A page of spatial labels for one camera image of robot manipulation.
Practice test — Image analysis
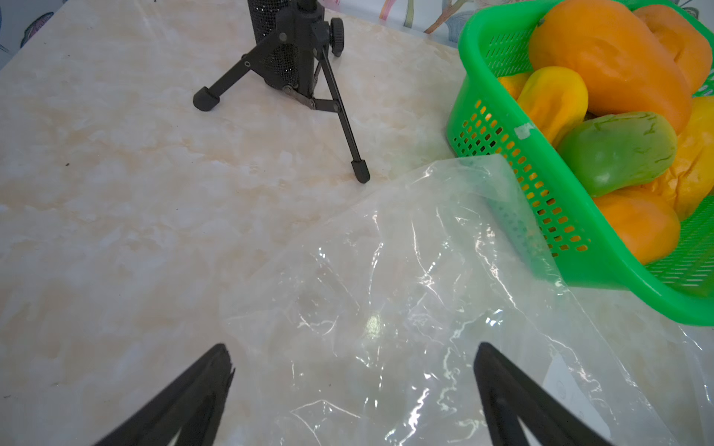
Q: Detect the green mango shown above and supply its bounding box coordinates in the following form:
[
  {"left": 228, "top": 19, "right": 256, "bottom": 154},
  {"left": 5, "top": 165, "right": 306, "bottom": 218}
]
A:
[{"left": 557, "top": 111, "right": 678, "bottom": 197}]

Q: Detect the black tripod microphone stand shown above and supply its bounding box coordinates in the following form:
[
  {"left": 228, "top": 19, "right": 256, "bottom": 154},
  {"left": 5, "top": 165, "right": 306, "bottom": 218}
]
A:
[{"left": 193, "top": 1, "right": 370, "bottom": 184}]

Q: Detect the green plastic basket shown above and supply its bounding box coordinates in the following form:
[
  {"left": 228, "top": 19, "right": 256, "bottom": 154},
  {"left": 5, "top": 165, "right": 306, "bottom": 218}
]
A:
[{"left": 446, "top": 1, "right": 713, "bottom": 327}]

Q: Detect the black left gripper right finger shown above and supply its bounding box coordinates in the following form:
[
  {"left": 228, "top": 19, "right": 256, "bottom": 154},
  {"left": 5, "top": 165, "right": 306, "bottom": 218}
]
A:
[{"left": 473, "top": 342, "right": 609, "bottom": 446}]

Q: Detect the yellow crumpled mango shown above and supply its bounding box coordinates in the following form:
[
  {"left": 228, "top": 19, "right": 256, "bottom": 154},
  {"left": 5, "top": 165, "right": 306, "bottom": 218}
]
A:
[{"left": 643, "top": 97, "right": 713, "bottom": 221}]

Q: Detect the large orange mango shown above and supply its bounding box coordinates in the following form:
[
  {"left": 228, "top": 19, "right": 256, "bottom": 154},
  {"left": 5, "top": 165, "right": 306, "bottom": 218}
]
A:
[{"left": 528, "top": 1, "right": 693, "bottom": 133}]

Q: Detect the orange mango back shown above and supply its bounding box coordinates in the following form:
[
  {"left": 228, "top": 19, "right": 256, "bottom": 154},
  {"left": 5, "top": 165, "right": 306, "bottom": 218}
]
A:
[{"left": 634, "top": 5, "right": 713, "bottom": 94}]

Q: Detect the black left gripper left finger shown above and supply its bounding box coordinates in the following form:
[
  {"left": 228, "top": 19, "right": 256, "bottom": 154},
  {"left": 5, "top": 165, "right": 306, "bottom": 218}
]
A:
[{"left": 98, "top": 344, "right": 234, "bottom": 445}]

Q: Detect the orange mango front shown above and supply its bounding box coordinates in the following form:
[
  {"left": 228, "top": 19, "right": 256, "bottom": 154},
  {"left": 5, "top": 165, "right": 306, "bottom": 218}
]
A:
[{"left": 593, "top": 187, "right": 681, "bottom": 265}]

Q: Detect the clear zip-top bag blue zipper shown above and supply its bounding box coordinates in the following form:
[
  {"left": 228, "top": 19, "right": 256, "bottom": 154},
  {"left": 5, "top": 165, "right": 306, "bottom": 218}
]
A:
[{"left": 219, "top": 156, "right": 713, "bottom": 445}]

